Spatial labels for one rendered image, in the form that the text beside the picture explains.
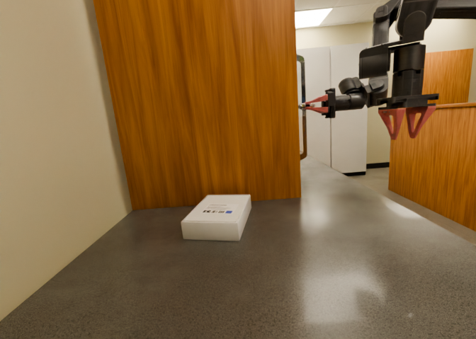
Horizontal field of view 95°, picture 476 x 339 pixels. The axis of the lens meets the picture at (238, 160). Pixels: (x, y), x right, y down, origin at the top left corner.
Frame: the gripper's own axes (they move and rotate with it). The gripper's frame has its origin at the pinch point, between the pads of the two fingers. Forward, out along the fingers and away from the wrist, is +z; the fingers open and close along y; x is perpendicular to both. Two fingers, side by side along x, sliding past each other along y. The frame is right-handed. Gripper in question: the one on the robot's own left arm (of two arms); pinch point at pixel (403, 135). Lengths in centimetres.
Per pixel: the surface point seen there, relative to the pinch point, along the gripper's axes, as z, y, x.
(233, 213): 12.6, 41.8, 10.1
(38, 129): -8, 76, 14
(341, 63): -81, -131, -324
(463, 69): -62, -365, -365
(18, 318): 17, 70, 29
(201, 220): 13, 48, 12
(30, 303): 17, 71, 27
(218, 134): -3.3, 45.1, -5.9
